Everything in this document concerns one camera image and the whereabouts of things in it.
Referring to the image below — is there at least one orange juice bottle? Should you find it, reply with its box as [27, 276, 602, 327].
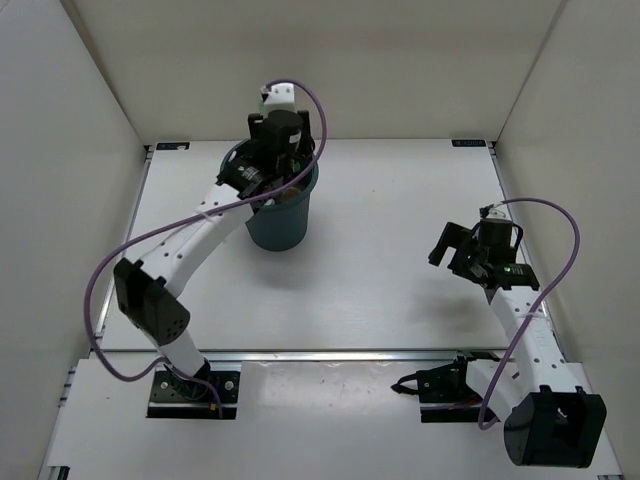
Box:
[279, 185, 304, 203]

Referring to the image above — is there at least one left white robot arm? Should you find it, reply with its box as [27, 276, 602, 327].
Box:
[113, 108, 315, 400]

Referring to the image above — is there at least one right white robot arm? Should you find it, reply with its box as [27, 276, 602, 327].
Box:
[428, 218, 607, 468]

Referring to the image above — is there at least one dark green plastic bin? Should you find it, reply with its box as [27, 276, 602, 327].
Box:
[216, 140, 319, 252]

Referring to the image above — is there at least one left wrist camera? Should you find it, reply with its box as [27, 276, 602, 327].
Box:
[259, 82, 296, 116]

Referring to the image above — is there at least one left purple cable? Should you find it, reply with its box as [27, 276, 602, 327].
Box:
[84, 79, 329, 416]

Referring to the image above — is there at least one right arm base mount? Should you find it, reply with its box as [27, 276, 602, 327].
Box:
[391, 351, 498, 424]

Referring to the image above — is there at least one aluminium table front rail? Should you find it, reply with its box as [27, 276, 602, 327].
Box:
[89, 349, 526, 362]

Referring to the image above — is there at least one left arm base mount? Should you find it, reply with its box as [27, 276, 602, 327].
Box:
[146, 367, 241, 420]

